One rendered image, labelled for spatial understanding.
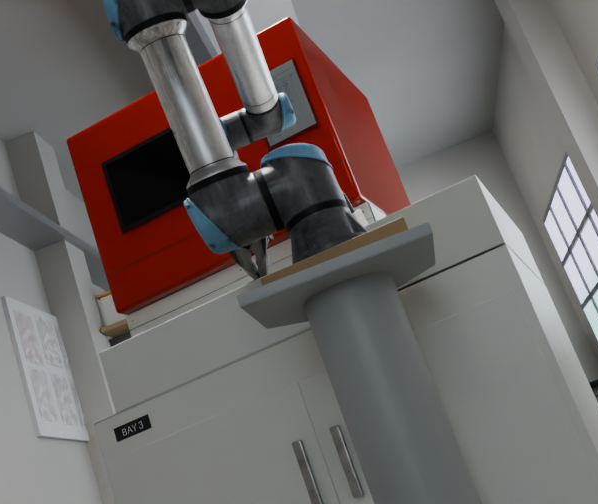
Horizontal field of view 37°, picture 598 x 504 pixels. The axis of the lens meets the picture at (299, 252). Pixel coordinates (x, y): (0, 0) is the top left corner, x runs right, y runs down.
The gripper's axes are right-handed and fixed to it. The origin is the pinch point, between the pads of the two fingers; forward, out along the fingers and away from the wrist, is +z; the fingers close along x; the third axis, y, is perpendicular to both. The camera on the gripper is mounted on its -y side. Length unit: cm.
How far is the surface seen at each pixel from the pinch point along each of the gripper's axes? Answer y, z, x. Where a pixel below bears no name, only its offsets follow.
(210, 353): -3.9, 11.9, 14.4
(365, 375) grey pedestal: -35, 33, -24
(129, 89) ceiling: 297, -242, 149
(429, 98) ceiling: 531, -242, -1
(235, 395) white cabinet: -3.9, 22.1, 12.0
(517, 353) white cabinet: -4, 36, -44
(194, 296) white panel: 59, -21, 42
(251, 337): -3.9, 12.4, 4.6
